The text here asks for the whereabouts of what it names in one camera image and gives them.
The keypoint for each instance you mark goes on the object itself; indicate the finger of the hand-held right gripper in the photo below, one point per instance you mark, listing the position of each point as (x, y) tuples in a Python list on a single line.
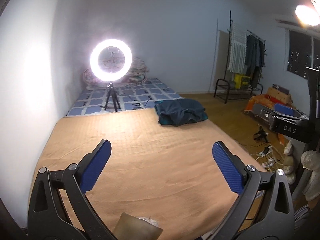
[(283, 110)]

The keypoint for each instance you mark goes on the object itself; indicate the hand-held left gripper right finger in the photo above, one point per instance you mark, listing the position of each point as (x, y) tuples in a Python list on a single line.
[(227, 167)]

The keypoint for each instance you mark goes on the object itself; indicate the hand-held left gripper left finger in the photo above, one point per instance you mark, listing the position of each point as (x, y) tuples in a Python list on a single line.
[(97, 170)]

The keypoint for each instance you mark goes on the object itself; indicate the teal plaid flannel shirt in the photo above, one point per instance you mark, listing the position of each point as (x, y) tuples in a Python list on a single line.
[(180, 111)]

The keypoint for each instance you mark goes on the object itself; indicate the dark hanging clothes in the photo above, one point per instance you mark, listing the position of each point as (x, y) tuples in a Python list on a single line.
[(252, 55)]

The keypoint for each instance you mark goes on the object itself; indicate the black metal clothes rack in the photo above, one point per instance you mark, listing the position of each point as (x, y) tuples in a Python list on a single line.
[(222, 79)]

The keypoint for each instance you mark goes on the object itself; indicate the person's right hand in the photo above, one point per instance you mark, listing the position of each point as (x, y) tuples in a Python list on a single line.
[(312, 170)]

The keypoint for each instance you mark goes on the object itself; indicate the small black floor tripod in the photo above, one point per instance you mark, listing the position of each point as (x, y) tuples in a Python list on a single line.
[(261, 133)]

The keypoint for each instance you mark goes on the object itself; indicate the white power strip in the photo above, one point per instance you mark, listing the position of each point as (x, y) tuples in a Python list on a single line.
[(266, 151)]

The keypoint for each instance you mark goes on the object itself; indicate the orange patterned cloth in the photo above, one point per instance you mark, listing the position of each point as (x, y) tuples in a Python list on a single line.
[(250, 105)]

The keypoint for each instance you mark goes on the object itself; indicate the beige blanket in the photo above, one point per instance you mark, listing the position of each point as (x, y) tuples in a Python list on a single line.
[(150, 167)]

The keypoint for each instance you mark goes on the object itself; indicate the dark window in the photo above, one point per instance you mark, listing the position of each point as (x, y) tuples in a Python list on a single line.
[(300, 55)]

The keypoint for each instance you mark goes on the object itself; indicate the tan flat card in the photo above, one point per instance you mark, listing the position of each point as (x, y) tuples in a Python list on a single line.
[(135, 227)]

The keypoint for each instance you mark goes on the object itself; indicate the striped white towel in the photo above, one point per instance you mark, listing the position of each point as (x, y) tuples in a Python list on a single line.
[(237, 52)]

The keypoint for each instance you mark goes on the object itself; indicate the blue patterned mattress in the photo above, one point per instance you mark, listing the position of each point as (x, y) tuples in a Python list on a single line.
[(140, 95)]

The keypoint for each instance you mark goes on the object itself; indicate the ceiling lamp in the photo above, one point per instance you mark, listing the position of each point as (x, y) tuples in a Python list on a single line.
[(306, 15)]

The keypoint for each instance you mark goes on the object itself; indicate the folded floral quilt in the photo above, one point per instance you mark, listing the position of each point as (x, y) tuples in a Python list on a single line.
[(137, 67)]

